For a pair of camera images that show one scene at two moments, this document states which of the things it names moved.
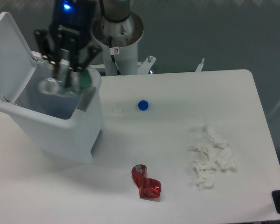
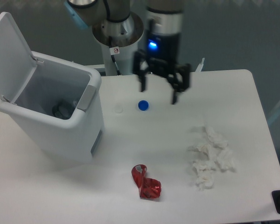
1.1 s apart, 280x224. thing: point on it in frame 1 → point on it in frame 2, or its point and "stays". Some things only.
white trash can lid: [12, 63] stays
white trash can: [69, 126] stays
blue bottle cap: [143, 105] stays
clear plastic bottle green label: [78, 83] → [63, 109]
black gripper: [72, 25] → [162, 55]
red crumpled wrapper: [148, 188] stays
